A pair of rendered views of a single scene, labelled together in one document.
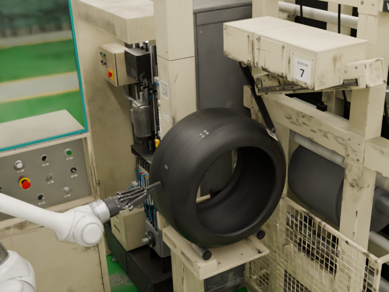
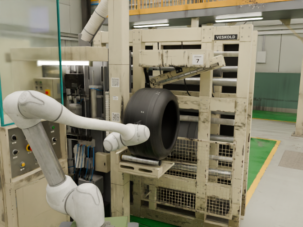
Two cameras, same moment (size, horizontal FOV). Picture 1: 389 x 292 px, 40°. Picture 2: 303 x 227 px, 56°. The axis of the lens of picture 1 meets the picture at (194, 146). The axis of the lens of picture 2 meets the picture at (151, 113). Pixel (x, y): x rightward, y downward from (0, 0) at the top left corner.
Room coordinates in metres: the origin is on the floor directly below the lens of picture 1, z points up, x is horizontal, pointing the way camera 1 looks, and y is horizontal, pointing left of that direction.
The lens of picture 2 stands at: (0.19, 1.32, 1.66)
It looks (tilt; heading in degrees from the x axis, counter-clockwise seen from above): 10 degrees down; 323
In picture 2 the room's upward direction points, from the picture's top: 1 degrees clockwise
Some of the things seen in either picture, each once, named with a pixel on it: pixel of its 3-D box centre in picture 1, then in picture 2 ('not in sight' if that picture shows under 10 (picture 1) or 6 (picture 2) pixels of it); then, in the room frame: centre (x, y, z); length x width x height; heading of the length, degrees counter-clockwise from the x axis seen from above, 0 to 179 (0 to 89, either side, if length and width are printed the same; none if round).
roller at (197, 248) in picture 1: (187, 236); (140, 160); (1.99, 0.05, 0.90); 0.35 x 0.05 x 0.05; 28
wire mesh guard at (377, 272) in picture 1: (300, 272); (184, 174); (2.02, -0.47, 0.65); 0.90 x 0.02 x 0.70; 28
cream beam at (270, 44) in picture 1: (287, 49); (175, 58); (2.10, -0.39, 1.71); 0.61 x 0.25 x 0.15; 28
